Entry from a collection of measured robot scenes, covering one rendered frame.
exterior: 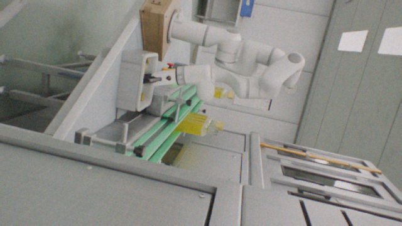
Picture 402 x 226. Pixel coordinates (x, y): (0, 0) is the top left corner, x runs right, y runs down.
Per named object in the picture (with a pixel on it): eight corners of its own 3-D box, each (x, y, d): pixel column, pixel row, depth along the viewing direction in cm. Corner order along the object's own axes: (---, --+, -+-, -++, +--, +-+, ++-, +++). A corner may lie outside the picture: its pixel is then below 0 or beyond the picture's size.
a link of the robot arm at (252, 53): (276, 44, 138) (264, 78, 146) (225, 28, 144) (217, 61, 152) (271, 49, 130) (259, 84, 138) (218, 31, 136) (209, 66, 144)
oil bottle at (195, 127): (163, 127, 154) (205, 137, 152) (165, 117, 153) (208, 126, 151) (166, 125, 160) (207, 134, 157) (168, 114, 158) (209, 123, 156)
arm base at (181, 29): (170, 12, 132) (206, 22, 131) (178, 1, 141) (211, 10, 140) (166, 45, 142) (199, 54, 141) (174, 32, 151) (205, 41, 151)
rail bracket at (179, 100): (159, 121, 141) (186, 127, 139) (165, 84, 136) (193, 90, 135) (161, 119, 143) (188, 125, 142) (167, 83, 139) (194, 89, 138)
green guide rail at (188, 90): (164, 100, 143) (181, 104, 142) (165, 98, 143) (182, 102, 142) (210, 69, 311) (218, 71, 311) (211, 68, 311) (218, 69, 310)
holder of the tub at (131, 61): (114, 120, 124) (132, 125, 123) (122, 49, 117) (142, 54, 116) (129, 111, 140) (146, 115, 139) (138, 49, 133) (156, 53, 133)
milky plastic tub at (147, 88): (116, 108, 122) (137, 112, 121) (123, 49, 117) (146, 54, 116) (132, 100, 139) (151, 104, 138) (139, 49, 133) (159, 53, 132)
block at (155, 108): (144, 113, 141) (159, 117, 140) (147, 93, 138) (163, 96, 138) (147, 112, 144) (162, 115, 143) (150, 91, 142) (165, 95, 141)
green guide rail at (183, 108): (162, 116, 145) (179, 120, 144) (162, 114, 144) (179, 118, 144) (209, 76, 313) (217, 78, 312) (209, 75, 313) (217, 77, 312)
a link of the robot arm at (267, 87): (247, 70, 139) (250, 48, 126) (296, 71, 137) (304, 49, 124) (247, 102, 131) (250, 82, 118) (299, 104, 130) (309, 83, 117)
